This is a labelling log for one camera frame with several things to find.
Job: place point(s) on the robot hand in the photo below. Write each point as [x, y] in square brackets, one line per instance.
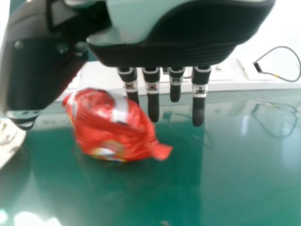
[178, 28]

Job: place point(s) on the red biscuit packet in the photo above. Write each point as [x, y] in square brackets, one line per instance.
[113, 136]

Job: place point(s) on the plate with brown leaf pattern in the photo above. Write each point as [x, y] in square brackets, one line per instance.
[7, 146]

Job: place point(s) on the white socket panel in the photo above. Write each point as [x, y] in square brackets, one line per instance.
[249, 70]

